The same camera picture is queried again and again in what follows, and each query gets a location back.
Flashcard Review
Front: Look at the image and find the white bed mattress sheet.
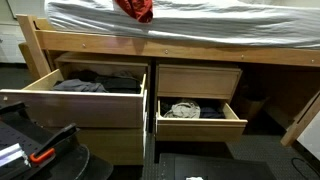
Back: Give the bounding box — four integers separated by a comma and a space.
44, 0, 320, 49

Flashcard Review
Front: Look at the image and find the red cloth garment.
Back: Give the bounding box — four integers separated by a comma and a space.
114, 0, 153, 23

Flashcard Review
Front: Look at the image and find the black clamp with orange handle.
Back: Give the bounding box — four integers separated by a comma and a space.
29, 123, 79, 164

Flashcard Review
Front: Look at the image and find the black folded clothing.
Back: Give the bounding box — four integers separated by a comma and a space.
68, 70, 141, 94

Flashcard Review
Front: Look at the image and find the open top left wooden drawer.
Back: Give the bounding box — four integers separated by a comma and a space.
0, 69, 147, 128

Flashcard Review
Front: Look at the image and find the black cable on floor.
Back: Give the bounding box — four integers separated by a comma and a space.
291, 157, 320, 180

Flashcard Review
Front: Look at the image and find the white crumpled paper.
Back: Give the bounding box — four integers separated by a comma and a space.
185, 176, 204, 180

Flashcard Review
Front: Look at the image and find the dark blue clothing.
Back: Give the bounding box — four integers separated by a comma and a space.
200, 107, 225, 119

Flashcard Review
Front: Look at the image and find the grey folded clothing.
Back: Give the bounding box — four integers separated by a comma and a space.
52, 79, 107, 93

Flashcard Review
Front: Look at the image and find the open bottom right wooden drawer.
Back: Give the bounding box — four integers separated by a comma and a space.
155, 97, 248, 142

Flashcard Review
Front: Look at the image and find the bottom left wooden drawer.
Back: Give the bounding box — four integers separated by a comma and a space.
77, 129, 145, 165

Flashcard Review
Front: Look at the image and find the wooden bed frame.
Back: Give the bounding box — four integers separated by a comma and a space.
17, 15, 320, 145

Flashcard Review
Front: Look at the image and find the closed top right wooden drawer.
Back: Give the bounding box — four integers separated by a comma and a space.
157, 64, 242, 100

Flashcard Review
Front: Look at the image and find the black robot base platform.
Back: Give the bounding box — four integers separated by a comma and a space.
0, 102, 114, 180

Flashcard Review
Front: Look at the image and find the open wooden drawer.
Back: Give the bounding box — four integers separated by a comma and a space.
0, 69, 147, 128
155, 97, 248, 142

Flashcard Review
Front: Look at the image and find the black floor mat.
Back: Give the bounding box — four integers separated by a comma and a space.
157, 153, 276, 180

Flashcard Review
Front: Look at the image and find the beige crumpled clothing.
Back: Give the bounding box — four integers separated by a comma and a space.
164, 100, 201, 119

